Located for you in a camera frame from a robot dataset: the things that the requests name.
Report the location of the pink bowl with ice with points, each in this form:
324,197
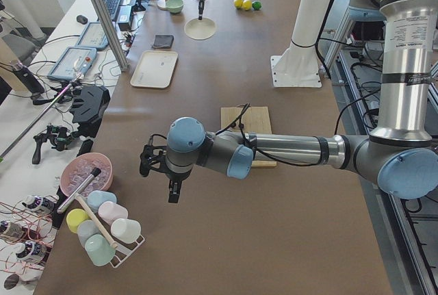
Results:
81,167

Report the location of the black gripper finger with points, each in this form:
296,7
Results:
174,191
201,6

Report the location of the blue teach pendant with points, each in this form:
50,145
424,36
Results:
93,36
74,59

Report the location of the blue cup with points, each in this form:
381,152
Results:
97,197

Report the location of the cream round plate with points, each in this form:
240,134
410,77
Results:
200,29

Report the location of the grey cup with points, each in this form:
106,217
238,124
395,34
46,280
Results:
86,230

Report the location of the mint green cup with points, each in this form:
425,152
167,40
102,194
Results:
99,250

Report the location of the black keyboard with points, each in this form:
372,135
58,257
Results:
113,8

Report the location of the pink cup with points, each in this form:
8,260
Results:
110,211

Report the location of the yellow lemon left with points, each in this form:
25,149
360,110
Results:
247,5

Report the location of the yellow cup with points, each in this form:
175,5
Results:
75,217

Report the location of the mint green bowl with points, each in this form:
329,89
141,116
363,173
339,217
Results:
174,6

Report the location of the wooden cutting board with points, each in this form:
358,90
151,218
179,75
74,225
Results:
256,120

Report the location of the green lime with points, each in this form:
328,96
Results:
256,5

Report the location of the round wooden rack base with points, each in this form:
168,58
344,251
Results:
162,4

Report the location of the cream rabbit tray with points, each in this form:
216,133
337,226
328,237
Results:
154,69

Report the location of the white wire cup rack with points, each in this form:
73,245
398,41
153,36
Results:
124,251

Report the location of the white cup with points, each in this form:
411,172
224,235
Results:
126,230

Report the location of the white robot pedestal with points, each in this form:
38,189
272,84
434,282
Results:
298,66

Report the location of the grey folded cloth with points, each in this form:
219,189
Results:
163,41

